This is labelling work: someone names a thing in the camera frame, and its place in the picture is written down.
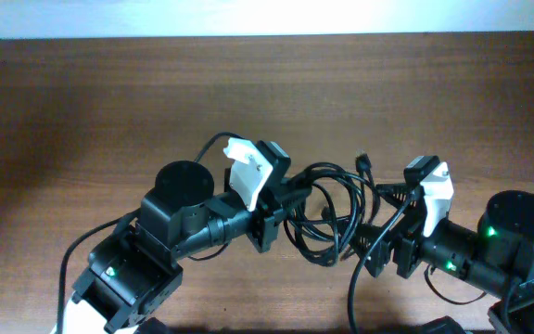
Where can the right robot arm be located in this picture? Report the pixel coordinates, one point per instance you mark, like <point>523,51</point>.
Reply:
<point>497,257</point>

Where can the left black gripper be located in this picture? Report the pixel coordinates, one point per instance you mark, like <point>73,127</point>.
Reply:
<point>264,218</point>

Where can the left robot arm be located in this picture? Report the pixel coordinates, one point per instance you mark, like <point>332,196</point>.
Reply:
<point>131,272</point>

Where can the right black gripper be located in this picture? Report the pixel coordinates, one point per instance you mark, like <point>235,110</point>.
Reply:
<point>403,252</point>

